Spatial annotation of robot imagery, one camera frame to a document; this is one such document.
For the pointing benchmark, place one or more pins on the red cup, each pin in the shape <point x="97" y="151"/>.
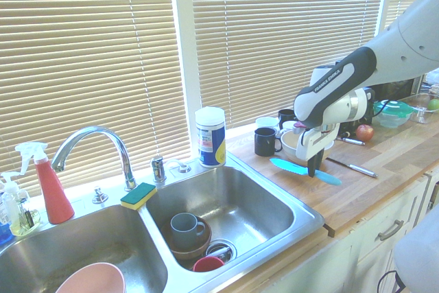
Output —
<point x="207" y="265"/>

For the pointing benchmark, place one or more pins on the white kitchen cabinet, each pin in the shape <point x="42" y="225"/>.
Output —
<point x="370" y="255"/>

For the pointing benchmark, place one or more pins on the silver utensil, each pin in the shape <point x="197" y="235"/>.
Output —
<point x="353" y="141"/>

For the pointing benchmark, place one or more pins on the clear pump soap bottle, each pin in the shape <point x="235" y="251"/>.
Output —
<point x="8" y="200"/>

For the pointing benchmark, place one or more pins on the white cup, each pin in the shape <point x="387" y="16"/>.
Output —
<point x="267" y="122"/>

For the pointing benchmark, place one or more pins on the wide beige window blind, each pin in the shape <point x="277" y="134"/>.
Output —
<point x="89" y="66"/>

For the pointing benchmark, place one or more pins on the brown wooden bowl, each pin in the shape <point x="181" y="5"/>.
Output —
<point x="202" y="243"/>

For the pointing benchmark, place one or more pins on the white ceramic bowl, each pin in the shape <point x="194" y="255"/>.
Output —
<point x="289" y="145"/>

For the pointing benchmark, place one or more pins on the clear container with green lid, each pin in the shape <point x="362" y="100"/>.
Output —
<point x="392" y="113"/>

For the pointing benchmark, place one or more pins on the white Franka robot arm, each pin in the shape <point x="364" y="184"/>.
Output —
<point x="329" y="97"/>

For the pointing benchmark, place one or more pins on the green and yellow sponge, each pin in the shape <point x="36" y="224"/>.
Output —
<point x="139" y="196"/>

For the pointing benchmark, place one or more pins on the red spray bottle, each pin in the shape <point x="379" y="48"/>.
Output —
<point x="53" y="197"/>

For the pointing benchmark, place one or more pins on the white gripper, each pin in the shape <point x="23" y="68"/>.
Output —
<point x="313" y="143"/>

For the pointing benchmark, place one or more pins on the clear glass dish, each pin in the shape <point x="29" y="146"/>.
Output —
<point x="420" y="111"/>

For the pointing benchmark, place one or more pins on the green apple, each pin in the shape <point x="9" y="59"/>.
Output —
<point x="434" y="103"/>

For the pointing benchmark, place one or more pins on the large black mug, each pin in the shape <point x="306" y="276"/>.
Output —
<point x="264" y="142"/>

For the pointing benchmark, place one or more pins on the chrome gooseneck faucet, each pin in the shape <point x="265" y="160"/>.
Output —
<point x="116" y="142"/>

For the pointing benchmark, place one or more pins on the black toaster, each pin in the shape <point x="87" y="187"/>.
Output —
<point x="370" y="95"/>

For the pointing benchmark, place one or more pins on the red apple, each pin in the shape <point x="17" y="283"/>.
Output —
<point x="364" y="132"/>

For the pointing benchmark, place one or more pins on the stainless steel double sink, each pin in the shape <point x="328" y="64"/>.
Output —
<point x="247" y="204"/>

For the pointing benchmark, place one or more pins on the medium beige window blind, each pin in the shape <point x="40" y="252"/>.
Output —
<point x="274" y="25"/>

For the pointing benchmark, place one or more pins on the dark microwave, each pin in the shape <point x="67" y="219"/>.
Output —
<point x="398" y="88"/>

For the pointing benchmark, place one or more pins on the round yellow liquid bottle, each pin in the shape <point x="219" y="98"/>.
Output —
<point x="25" y="221"/>

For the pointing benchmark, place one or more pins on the small black mug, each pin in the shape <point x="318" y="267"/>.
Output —
<point x="285" y="116"/>

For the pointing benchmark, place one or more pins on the grey ceramic mug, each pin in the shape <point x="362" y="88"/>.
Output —
<point x="185" y="231"/>

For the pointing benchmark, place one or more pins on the white blue wipes canister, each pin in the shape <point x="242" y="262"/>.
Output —
<point x="210" y="138"/>

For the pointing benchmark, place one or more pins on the metal drain strainer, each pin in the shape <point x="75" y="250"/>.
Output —
<point x="224" y="250"/>

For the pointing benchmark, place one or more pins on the pink bowl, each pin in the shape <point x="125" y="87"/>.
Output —
<point x="92" y="279"/>

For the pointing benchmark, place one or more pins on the blue liquid bottle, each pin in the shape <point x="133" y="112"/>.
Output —
<point x="3" y="233"/>

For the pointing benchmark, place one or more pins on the silver table knife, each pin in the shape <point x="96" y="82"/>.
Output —
<point x="356" y="168"/>

